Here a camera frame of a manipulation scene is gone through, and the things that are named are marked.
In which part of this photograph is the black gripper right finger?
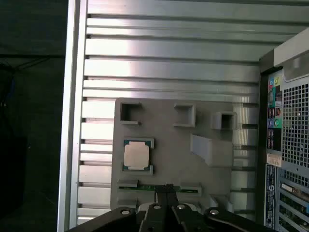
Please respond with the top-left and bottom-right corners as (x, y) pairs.
(166, 184), (275, 232)

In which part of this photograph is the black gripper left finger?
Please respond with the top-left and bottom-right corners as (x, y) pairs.
(69, 185), (170, 232)

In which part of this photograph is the silver CPU with green edge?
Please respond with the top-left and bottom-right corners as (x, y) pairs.
(123, 139), (152, 171)

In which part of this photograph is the green RAM stick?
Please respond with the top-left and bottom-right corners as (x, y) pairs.
(119, 185), (201, 192)

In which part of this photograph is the grey plastic parts rack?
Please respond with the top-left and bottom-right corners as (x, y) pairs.
(110, 97), (239, 215)

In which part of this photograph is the black and silver PC case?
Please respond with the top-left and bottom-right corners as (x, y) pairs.
(258, 24), (309, 232)

